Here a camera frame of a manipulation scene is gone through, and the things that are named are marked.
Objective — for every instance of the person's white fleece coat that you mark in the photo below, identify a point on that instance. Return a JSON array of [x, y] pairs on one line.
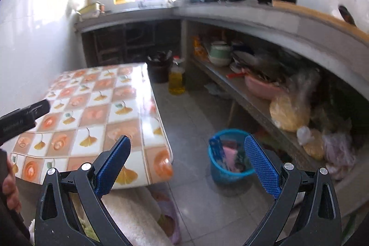
[[135, 217]]

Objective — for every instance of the concrete kitchen counter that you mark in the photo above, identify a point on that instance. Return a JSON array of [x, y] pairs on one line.
[[259, 18]]

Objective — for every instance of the wooden shelf leg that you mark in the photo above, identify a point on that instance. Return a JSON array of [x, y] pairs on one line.
[[233, 113]]

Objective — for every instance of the orange snack packets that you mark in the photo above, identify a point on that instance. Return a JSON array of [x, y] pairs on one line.
[[200, 48]]

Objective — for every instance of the white plates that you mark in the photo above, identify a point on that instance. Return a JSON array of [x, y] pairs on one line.
[[245, 58]]

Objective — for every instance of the blue plastic basket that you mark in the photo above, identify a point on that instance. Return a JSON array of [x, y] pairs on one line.
[[230, 174]]

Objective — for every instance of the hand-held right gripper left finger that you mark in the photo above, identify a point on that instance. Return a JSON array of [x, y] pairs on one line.
[[114, 165]]

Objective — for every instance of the cooking oil bottle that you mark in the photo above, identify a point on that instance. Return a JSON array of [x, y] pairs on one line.
[[176, 80]]

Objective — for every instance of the crumpled pinkish plastic bag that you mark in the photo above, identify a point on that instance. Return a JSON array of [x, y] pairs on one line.
[[340, 148]]

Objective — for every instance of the white plastic bag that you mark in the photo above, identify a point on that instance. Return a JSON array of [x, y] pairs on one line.
[[217, 89]]

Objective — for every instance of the stone kitchen shelf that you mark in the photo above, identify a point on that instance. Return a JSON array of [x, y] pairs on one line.
[[253, 103]]

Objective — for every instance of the enamel basin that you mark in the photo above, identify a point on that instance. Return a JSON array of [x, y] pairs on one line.
[[90, 9]]

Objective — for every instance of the wooden cutting board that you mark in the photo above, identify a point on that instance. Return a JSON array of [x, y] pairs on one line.
[[323, 17]]

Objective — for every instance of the black bucket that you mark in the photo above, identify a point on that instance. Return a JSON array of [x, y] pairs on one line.
[[158, 70]]

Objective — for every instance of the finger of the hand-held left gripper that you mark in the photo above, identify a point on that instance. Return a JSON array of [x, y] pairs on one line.
[[39, 108]]

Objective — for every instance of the pink cloth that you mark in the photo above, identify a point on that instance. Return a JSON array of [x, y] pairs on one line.
[[230, 158]]

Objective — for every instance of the stack of bowls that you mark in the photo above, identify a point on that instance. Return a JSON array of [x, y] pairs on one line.
[[219, 55]]

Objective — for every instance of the bag of yellow grain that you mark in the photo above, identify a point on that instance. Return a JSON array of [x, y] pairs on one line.
[[289, 112]]

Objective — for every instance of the small bag of grain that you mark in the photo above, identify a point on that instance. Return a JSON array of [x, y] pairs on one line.
[[312, 145]]

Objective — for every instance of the tiled pattern table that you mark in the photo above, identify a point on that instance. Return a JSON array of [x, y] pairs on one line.
[[95, 107]]

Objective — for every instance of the pink plastic basin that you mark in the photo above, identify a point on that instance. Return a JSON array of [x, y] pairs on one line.
[[262, 89]]

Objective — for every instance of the red plastic spatula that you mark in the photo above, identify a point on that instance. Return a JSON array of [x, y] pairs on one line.
[[237, 74]]

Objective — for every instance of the person's left hand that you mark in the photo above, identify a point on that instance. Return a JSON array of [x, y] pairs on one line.
[[11, 188]]

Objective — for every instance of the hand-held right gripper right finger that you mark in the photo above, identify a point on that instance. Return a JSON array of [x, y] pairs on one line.
[[263, 165]]

